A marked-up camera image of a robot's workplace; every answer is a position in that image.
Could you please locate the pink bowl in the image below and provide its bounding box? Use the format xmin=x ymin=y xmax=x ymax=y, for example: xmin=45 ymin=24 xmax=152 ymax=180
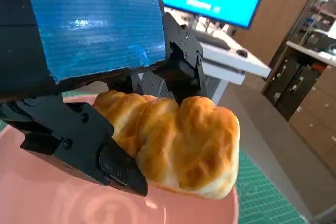
xmin=0 ymin=94 xmax=239 ymax=224

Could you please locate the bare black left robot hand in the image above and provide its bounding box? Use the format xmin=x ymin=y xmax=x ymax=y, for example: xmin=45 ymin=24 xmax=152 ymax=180
xmin=0 ymin=0 xmax=207 ymax=198

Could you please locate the black metal cabinet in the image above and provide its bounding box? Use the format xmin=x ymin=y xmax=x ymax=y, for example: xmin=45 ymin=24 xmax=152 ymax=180
xmin=264 ymin=57 xmax=301 ymax=104
xmin=277 ymin=65 xmax=322 ymax=121

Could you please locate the metal shelving rack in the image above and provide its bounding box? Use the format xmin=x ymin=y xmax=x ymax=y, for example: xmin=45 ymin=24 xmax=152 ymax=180
xmin=288 ymin=0 xmax=336 ymax=67

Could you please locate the long golden pastry bread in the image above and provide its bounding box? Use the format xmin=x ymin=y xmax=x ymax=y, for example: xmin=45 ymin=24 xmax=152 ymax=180
xmin=92 ymin=89 xmax=241 ymax=200

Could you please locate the white desk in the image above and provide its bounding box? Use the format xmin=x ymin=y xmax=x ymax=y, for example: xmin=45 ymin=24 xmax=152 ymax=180
xmin=164 ymin=8 xmax=272 ymax=79

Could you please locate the black keyboard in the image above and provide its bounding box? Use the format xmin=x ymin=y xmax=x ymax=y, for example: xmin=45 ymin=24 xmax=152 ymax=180
xmin=195 ymin=30 xmax=232 ymax=51

